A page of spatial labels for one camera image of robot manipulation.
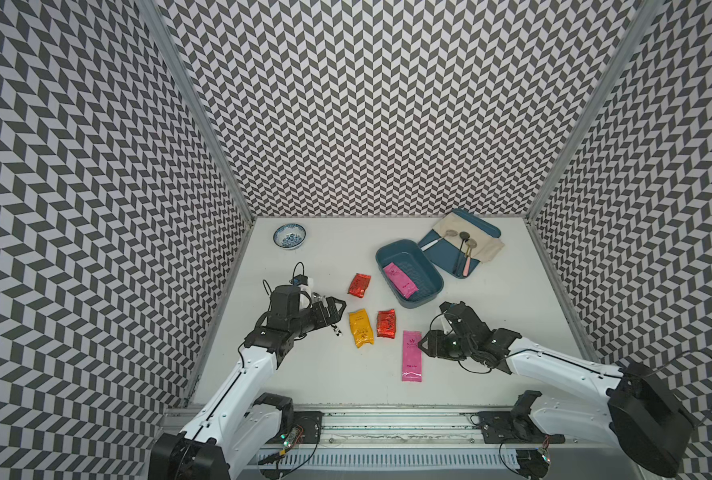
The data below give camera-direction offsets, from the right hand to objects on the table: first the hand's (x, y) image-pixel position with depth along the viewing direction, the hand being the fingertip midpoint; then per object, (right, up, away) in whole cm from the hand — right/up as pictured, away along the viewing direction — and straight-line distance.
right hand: (425, 352), depth 82 cm
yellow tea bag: (-18, +5, +6) cm, 20 cm away
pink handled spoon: (+22, +30, +26) cm, 46 cm away
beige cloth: (+27, +30, +23) cm, 46 cm away
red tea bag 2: (-10, +6, +7) cm, 14 cm away
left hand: (-25, +12, 0) cm, 28 cm away
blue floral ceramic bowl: (-46, +33, +29) cm, 64 cm away
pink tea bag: (-5, +18, +15) cm, 24 cm away
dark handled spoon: (+20, +33, +29) cm, 48 cm away
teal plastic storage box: (-1, +24, +26) cm, 35 cm away
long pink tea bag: (-3, -2, +2) cm, 5 cm away
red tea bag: (-19, +17, +17) cm, 30 cm away
